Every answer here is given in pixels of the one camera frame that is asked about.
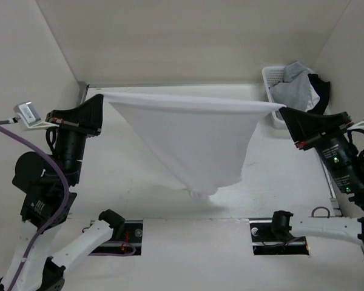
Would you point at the grey tank top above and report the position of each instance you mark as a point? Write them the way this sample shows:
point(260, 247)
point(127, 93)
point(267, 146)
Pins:
point(294, 90)

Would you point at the pale pink tank top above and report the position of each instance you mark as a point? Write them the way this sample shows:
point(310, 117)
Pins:
point(202, 141)

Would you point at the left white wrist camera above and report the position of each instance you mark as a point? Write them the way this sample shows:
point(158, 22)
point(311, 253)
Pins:
point(29, 118)

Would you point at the black tank top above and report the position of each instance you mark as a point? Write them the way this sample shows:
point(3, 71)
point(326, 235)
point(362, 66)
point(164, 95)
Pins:
point(323, 89)

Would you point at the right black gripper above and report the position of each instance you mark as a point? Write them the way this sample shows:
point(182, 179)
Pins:
point(306, 127)

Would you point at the white plastic laundry basket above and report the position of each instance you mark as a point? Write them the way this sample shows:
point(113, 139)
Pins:
point(273, 75)

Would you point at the right metal table rail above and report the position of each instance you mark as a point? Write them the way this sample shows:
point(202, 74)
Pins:
point(333, 199)

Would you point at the white tank top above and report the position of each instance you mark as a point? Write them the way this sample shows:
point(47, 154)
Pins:
point(312, 100)

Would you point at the left metal table rail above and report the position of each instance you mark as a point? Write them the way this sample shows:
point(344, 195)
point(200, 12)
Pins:
point(83, 88)

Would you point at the metal table rail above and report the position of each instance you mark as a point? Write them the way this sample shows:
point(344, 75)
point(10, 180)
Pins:
point(333, 199)
point(83, 88)

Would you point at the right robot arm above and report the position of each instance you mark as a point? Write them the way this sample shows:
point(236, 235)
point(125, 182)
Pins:
point(288, 225)

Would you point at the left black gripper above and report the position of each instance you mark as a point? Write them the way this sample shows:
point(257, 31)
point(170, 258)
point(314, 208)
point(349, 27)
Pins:
point(87, 117)

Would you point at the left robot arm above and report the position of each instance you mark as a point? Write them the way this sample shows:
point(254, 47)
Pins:
point(45, 174)

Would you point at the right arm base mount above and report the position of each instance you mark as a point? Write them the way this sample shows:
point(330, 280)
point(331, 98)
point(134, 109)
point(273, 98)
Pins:
point(265, 243)

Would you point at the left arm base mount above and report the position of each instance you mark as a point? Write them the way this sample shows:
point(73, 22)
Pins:
point(127, 242)

